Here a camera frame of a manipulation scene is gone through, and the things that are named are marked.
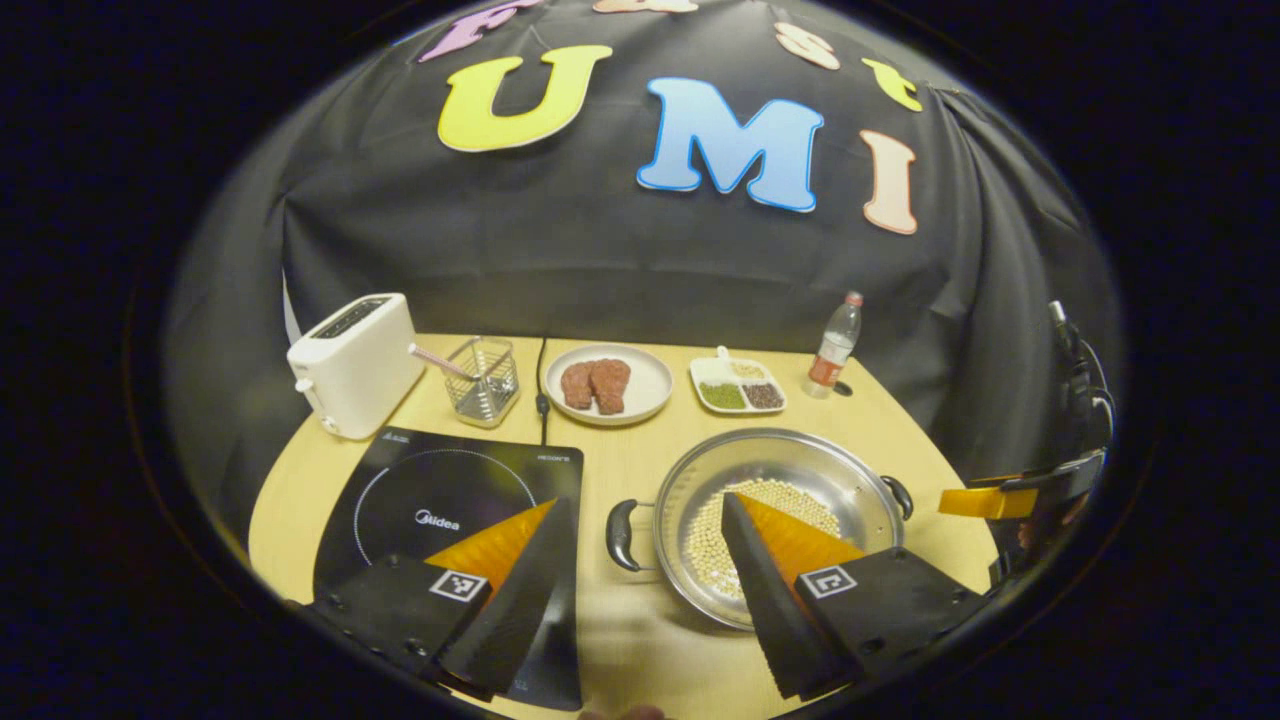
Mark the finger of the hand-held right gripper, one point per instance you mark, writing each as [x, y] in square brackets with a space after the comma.
[985, 502]

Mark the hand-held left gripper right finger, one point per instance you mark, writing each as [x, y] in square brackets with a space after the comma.
[765, 600]

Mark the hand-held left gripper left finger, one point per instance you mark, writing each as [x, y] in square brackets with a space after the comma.
[520, 600]

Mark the stainless steel pot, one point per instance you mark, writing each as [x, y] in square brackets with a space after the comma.
[690, 470]

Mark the black induction cooktop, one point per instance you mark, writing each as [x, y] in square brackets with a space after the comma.
[420, 480]

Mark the pile of yellow soybeans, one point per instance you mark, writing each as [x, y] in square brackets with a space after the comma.
[705, 540]

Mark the white divided bean dish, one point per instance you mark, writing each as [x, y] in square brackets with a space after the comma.
[738, 395]

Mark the clear plastic water bottle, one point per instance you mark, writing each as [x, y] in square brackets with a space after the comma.
[832, 355]

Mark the brown meat patty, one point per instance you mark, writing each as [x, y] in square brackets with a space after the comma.
[611, 386]
[577, 386]

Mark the round white plate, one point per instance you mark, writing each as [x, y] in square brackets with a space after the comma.
[650, 385]

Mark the pink striped stick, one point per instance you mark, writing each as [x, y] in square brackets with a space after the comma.
[435, 359]

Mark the white toaster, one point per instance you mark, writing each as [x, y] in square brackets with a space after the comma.
[350, 370]

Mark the black backdrop cloth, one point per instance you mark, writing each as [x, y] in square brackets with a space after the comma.
[600, 260]

